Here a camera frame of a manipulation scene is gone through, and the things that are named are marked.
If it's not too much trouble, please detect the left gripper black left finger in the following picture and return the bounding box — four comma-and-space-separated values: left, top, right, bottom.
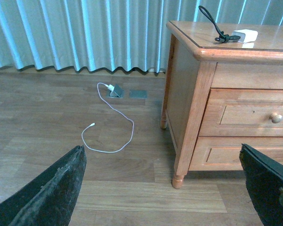
0, 146, 87, 226

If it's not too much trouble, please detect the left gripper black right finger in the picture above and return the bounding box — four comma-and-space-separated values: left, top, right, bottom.
239, 144, 283, 226

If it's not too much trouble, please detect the wooden drawer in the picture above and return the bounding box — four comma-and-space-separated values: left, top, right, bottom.
199, 89, 283, 137
189, 137, 283, 171

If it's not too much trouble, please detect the white charger adapter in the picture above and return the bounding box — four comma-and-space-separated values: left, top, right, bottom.
231, 29, 258, 43

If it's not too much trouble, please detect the black charger cable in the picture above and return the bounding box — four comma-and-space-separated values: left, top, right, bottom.
198, 5, 241, 44

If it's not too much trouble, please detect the white floor charger plug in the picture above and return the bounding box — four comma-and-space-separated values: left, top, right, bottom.
106, 84, 115, 92

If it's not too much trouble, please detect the light wooden nightstand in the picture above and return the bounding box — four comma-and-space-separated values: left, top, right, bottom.
161, 21, 283, 189

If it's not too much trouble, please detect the open metal floor socket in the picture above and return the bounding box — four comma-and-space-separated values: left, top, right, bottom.
106, 84, 125, 98

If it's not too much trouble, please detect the closed metal floor socket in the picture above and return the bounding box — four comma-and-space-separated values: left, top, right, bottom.
129, 89, 147, 99

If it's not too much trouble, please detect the pale pleated curtain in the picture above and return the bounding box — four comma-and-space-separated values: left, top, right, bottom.
0, 0, 283, 72

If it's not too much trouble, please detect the white floor cable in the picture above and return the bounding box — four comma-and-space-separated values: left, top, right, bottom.
81, 82, 135, 153

